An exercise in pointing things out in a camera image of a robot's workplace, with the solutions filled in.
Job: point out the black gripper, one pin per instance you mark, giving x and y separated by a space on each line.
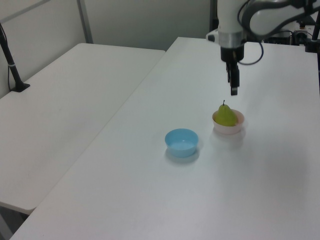
232 53

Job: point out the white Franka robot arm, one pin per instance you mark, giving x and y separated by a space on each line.
228 17

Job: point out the green pear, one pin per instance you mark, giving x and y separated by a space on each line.
226 115

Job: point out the pink plastic bowl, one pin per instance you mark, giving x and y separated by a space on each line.
228 128

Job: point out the blue plastic bowl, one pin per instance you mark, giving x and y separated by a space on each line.
181 143

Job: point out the background lab equipment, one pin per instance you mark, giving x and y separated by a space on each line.
292 33

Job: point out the black clamp stand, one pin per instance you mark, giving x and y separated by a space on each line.
312 37

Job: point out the white side table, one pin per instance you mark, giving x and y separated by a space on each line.
62 120

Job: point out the grey wall partition post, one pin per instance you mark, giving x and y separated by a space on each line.
86 21

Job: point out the black camera stand pole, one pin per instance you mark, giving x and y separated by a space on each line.
11 61

